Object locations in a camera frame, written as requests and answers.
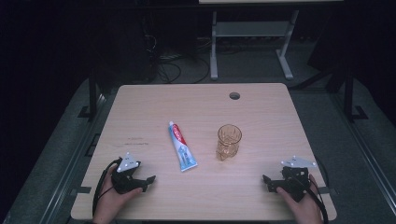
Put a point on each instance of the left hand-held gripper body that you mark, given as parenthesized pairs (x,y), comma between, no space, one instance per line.
(126,183)

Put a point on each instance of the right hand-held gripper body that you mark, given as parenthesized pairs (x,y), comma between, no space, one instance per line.
(295,182)

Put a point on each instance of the white blue red toothpaste tube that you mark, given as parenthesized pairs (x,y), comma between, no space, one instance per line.
(182,146)

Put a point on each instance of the amber patterned glass cup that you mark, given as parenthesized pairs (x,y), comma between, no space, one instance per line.
(229,143)

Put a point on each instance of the person's left hand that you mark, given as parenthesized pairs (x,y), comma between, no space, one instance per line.
(107,202)

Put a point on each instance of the person's right hand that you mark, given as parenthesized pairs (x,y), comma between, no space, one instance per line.
(306,211)

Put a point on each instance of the black metal stand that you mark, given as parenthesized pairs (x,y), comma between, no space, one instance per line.
(92,96)
(349,96)

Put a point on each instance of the metal floor rail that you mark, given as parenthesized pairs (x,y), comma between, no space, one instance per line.
(71,161)
(367,155)

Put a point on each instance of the white metal desk frame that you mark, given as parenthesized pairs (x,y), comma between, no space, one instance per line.
(249,29)

